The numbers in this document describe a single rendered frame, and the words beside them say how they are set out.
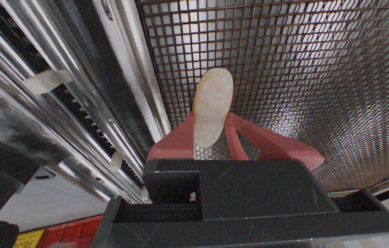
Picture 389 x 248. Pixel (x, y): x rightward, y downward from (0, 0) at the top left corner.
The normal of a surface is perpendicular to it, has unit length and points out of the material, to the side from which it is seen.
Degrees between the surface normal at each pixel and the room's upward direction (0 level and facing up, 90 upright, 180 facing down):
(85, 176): 0
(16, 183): 0
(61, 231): 90
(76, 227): 90
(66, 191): 0
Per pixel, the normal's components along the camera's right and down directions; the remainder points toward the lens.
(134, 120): 0.22, 0.63
